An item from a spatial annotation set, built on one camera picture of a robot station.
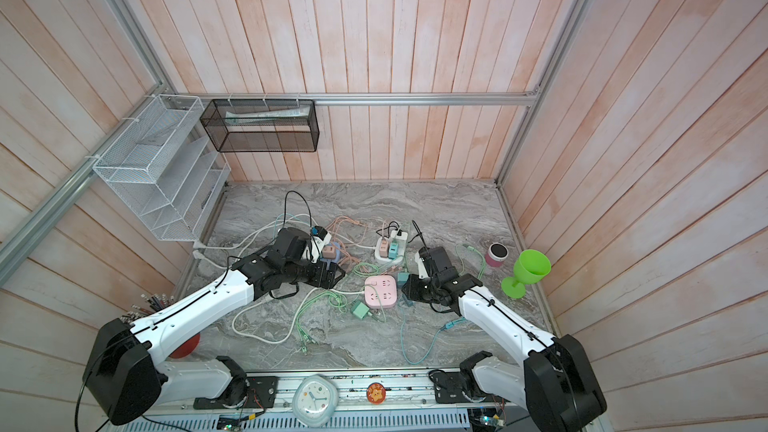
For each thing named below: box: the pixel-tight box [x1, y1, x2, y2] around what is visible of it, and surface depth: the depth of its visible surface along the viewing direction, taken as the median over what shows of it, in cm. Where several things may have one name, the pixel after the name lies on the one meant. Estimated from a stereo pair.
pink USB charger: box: [379, 239, 388, 258], surface depth 95 cm
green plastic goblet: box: [501, 249, 552, 299], surface depth 82 cm
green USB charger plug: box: [352, 301, 373, 320], surface depth 87 cm
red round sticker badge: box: [366, 382, 387, 405], surface depth 75 cm
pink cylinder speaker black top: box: [485, 242, 509, 268], surface depth 95 cm
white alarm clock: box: [292, 374, 339, 428], surface depth 71 cm
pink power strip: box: [364, 274, 398, 309], surface depth 90 cm
